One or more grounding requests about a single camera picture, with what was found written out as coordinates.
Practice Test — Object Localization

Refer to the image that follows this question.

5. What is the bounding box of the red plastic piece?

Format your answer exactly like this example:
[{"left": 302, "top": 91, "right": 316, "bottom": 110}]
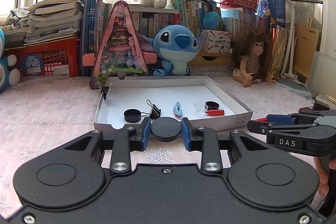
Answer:
[
  {"left": 255, "top": 117, "right": 268, "bottom": 122},
  {"left": 205, "top": 109, "right": 225, "bottom": 116}
]

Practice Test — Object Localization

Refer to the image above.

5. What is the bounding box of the black round cap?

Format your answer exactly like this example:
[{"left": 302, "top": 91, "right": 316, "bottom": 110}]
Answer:
[
  {"left": 151, "top": 117, "right": 181, "bottom": 142},
  {"left": 205, "top": 101, "right": 220, "bottom": 110},
  {"left": 123, "top": 109, "right": 142, "bottom": 123}
]

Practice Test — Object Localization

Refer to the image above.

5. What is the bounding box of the clear plastic cap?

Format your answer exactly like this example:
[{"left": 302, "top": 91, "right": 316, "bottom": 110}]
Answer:
[{"left": 194, "top": 103, "right": 208, "bottom": 113}]

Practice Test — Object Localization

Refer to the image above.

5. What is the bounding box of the light blue hair clip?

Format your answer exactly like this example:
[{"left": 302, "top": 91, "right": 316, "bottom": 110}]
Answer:
[{"left": 173, "top": 102, "right": 183, "bottom": 117}]

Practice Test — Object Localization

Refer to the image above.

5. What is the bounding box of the black binder clip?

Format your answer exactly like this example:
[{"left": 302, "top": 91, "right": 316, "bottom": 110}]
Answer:
[
  {"left": 97, "top": 81, "right": 113, "bottom": 100},
  {"left": 141, "top": 100, "right": 161, "bottom": 119}
]

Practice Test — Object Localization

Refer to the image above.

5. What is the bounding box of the person right hand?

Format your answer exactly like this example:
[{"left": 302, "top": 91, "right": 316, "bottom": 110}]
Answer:
[{"left": 314, "top": 157, "right": 329, "bottom": 200}]

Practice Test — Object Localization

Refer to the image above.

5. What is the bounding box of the red cased smartphone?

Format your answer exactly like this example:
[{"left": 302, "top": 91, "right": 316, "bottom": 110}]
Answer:
[{"left": 298, "top": 107, "right": 312, "bottom": 113}]

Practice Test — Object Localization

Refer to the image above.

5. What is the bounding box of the white cardboard box tray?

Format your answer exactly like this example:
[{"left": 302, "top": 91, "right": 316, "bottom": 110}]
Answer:
[{"left": 94, "top": 76, "right": 252, "bottom": 132}]

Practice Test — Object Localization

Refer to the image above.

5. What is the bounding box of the black binder clip on tray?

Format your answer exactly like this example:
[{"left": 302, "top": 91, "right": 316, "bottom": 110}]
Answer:
[{"left": 97, "top": 81, "right": 113, "bottom": 100}]

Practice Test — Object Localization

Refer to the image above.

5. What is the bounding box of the brown haired baby doll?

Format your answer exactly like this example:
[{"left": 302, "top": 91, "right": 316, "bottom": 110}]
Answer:
[{"left": 232, "top": 28, "right": 276, "bottom": 88}]

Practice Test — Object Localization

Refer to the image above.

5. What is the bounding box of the wooden drawer box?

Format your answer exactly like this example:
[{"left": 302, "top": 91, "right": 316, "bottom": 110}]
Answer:
[{"left": 188, "top": 51, "right": 233, "bottom": 68}]

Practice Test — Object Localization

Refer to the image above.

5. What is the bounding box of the pink triangular diorama house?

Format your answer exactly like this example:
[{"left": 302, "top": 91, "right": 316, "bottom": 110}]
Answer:
[{"left": 82, "top": 1, "right": 157, "bottom": 89}]

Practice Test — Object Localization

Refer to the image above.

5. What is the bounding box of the pink snowflake tablecloth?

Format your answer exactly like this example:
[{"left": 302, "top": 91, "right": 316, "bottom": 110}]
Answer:
[{"left": 1, "top": 67, "right": 313, "bottom": 217}]

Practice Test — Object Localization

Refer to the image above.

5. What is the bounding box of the Stitch blue plush toy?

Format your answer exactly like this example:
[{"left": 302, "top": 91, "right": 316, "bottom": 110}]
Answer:
[{"left": 139, "top": 24, "right": 201, "bottom": 76}]

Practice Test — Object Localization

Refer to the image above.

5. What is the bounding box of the white colourful cardboard box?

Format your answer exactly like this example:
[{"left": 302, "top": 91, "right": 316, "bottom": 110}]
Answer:
[{"left": 201, "top": 30, "right": 232, "bottom": 54}]

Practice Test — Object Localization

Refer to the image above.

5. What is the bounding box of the red plastic crate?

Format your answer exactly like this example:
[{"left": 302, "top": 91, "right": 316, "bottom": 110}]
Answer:
[{"left": 4, "top": 37, "right": 80, "bottom": 77}]

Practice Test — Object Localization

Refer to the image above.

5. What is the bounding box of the Doraemon plush toy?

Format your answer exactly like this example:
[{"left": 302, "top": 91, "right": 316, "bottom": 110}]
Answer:
[{"left": 0, "top": 29, "right": 21, "bottom": 91}]

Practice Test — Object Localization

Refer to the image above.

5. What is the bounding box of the stack of books and papers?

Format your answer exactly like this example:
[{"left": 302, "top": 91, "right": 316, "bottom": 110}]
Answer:
[{"left": 1, "top": 0, "right": 85, "bottom": 48}]

